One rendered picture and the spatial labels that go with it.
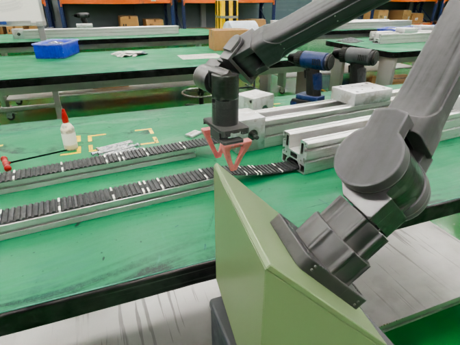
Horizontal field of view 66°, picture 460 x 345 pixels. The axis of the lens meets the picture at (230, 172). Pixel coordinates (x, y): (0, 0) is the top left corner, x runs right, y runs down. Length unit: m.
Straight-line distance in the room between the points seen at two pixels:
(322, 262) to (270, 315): 0.09
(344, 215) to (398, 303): 1.04
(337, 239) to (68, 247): 0.47
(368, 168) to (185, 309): 1.00
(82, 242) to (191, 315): 0.67
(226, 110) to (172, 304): 0.79
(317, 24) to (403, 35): 3.19
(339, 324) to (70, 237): 0.50
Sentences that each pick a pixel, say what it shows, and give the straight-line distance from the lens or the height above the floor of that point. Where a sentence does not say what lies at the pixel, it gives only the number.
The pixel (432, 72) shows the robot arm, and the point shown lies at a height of 1.10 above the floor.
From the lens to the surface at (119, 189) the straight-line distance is 0.78.
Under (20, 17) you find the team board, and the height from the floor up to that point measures 1.01.
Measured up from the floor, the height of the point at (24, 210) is 0.81.
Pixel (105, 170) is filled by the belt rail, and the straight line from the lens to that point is 0.92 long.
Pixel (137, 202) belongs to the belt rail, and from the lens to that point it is 0.76.
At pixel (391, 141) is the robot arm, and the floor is 1.04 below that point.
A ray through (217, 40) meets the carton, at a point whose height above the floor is 0.86.
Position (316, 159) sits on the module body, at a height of 0.81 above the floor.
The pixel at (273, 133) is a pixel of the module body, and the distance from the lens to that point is 1.03.
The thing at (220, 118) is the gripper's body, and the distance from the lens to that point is 0.75.
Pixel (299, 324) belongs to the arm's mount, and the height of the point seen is 0.90.
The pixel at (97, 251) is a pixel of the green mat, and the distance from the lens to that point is 0.67.
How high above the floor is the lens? 1.18
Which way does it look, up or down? 27 degrees down
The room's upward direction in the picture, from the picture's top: straight up
